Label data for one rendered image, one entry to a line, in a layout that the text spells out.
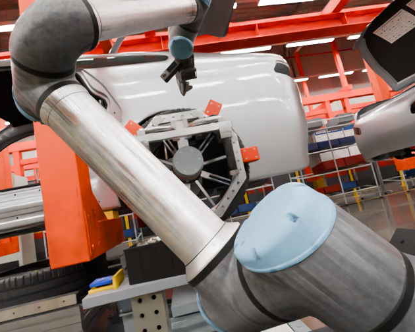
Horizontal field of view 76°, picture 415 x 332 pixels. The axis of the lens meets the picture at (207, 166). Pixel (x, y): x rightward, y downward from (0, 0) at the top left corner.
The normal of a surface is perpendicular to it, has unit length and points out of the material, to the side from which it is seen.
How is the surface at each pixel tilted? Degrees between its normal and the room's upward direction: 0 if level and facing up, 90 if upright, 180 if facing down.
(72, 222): 90
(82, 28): 123
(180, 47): 153
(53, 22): 109
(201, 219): 71
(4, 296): 90
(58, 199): 90
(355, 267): 90
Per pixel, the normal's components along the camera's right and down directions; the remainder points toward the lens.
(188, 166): 0.09, -0.15
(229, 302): -0.61, 0.20
